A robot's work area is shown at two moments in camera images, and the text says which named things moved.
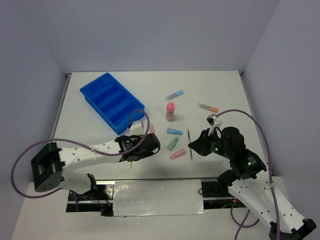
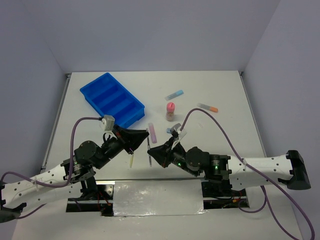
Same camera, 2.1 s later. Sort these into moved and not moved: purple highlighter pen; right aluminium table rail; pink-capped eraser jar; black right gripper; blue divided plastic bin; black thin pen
Moved: black right gripper; black thin pen
Not moved: pink-capped eraser jar; purple highlighter pen; blue divided plastic bin; right aluminium table rail
